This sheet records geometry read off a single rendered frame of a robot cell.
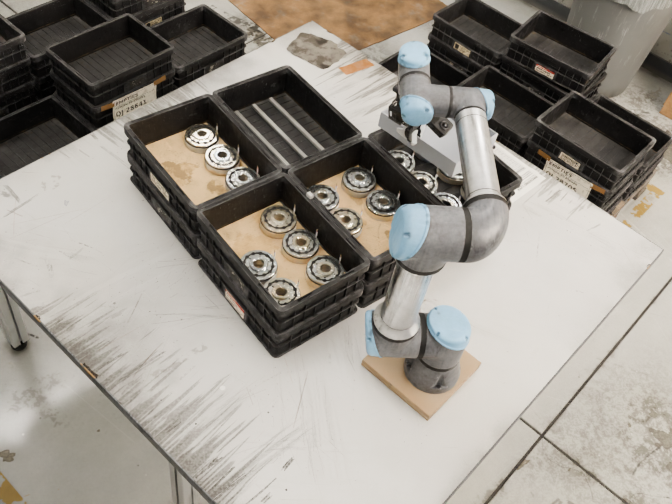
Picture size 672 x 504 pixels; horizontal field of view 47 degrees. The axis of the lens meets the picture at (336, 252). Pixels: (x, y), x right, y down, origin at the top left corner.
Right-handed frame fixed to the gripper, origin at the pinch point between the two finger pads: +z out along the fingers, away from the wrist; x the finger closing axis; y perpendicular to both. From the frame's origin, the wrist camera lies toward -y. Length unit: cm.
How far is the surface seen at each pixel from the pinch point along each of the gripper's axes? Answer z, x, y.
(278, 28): 142, -97, 161
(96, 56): 59, 10, 151
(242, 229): 12, 46, 26
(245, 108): 24, 9, 62
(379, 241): 19.5, 22.8, -4.4
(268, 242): 12.9, 44.6, 17.8
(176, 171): 13, 43, 56
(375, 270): 12.1, 33.5, -11.5
